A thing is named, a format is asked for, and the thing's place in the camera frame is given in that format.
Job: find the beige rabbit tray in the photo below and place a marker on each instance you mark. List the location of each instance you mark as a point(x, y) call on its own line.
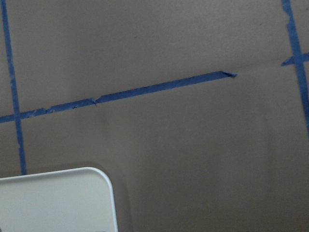
point(74, 200)

